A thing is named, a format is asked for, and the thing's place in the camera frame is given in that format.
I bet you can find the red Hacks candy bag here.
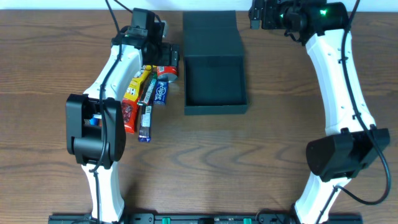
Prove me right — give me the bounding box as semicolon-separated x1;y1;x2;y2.
121;99;139;134

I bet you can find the dark green box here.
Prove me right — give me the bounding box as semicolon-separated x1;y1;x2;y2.
183;11;248;115

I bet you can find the red Pringles can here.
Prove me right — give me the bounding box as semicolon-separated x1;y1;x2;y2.
157;66;178;83

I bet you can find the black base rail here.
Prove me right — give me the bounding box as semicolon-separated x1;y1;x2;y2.
48;212;363;224

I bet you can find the blue Eclipse mint box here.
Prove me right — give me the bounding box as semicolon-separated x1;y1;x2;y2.
153;81;169;105

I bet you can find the dark blue wafer bar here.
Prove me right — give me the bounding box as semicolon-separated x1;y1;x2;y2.
138;105;152;142

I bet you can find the green chocolate bar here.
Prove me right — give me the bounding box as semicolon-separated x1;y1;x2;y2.
137;72;157;106

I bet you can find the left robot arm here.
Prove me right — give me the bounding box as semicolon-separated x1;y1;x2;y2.
65;8;178;223

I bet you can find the yellow Hacks candy bag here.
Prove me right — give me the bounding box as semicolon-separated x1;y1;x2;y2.
124;65;153;101

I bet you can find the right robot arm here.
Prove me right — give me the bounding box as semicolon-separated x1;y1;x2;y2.
248;0;390;223

